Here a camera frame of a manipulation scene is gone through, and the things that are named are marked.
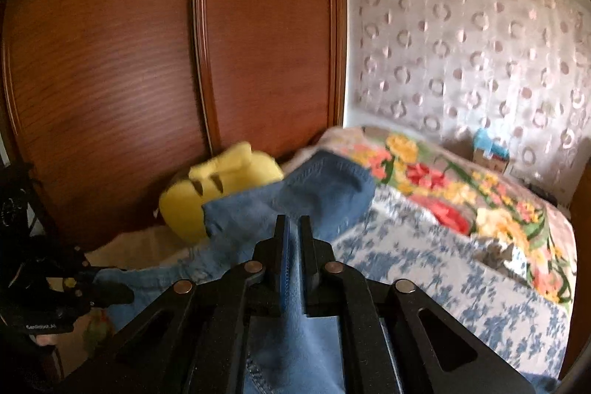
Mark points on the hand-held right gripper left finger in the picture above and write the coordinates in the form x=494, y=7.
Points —
x=284, y=283

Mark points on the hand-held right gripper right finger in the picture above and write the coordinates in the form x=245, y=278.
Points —
x=308, y=278

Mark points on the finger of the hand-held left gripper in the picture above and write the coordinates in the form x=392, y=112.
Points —
x=79, y=258
x=113, y=295

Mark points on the blue denim pants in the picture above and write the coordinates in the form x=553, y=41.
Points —
x=323, y=191

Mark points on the yellow plush toy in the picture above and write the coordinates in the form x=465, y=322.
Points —
x=221, y=172

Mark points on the blue floral bed sheet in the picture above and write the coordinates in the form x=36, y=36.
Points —
x=438, y=283

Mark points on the colourful floral blanket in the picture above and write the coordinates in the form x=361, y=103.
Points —
x=438, y=181

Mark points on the brown wooden wardrobe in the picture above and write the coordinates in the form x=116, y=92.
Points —
x=115, y=52

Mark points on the small printed cardboard box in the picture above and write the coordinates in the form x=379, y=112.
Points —
x=489, y=164

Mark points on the blue plastic bag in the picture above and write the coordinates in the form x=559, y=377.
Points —
x=489, y=142

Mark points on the sheer circle-patterned curtain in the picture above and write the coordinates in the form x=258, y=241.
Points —
x=461, y=52

